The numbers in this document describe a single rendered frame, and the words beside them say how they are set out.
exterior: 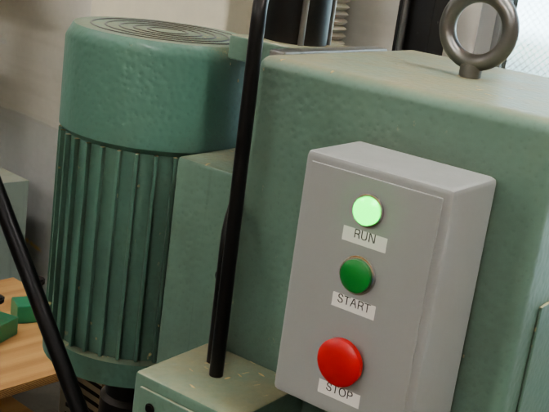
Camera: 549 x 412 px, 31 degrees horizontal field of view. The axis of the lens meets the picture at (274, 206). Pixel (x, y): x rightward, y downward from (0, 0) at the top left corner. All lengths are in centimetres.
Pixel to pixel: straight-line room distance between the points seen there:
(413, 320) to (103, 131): 35
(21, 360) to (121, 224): 165
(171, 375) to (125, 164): 21
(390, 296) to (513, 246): 8
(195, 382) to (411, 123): 23
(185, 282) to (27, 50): 274
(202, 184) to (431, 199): 27
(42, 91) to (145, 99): 265
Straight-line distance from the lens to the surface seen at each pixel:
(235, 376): 70
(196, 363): 71
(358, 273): 57
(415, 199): 55
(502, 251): 60
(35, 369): 243
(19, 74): 356
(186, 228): 79
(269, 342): 71
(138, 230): 83
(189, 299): 80
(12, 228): 83
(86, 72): 83
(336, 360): 59
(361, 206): 56
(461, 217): 56
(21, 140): 357
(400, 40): 223
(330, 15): 79
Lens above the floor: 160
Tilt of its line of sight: 16 degrees down
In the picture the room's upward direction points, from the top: 8 degrees clockwise
